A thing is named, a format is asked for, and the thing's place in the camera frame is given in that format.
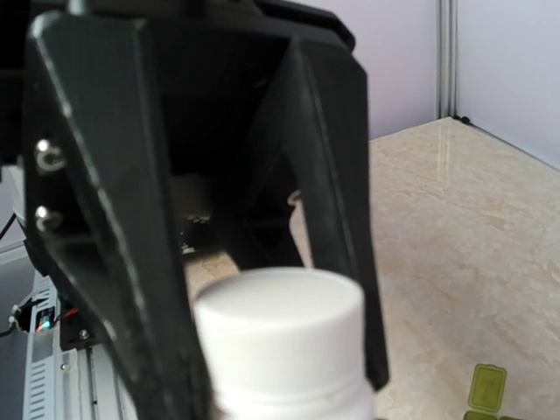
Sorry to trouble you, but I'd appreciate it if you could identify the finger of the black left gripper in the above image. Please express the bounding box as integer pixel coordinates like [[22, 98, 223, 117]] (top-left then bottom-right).
[[248, 39, 389, 390]]

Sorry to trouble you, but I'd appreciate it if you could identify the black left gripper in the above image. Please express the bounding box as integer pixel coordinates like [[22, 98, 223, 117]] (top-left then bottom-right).
[[1, 1, 357, 419]]

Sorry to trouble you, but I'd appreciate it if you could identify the small white pill bottle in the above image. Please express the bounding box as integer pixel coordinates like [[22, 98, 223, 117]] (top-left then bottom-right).
[[193, 268, 376, 419]]

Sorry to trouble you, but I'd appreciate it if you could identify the green pill organizer box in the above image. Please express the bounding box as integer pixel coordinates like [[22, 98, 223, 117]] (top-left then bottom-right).
[[463, 363, 529, 419]]

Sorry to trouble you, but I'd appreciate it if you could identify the front aluminium rail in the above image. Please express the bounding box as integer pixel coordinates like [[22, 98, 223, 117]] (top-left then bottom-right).
[[23, 273, 137, 419]]

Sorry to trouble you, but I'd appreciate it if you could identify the right aluminium frame post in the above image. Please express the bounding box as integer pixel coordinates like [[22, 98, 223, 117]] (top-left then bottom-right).
[[436, 0, 458, 118]]

